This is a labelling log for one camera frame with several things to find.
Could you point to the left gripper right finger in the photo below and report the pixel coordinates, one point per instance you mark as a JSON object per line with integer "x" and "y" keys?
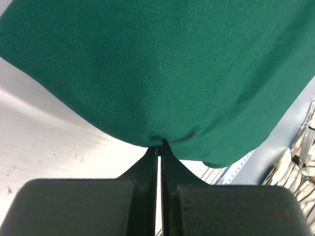
{"x": 191, "y": 207}

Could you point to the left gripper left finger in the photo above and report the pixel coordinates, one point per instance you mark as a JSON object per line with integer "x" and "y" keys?
{"x": 124, "y": 206}

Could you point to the green surgical drape cloth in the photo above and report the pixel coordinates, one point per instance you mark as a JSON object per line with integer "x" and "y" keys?
{"x": 211, "y": 77}

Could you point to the aluminium front rail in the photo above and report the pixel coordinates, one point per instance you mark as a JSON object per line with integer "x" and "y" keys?
{"x": 213, "y": 176}

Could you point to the slotted cable duct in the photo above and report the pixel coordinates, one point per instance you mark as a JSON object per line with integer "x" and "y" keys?
{"x": 232, "y": 171}

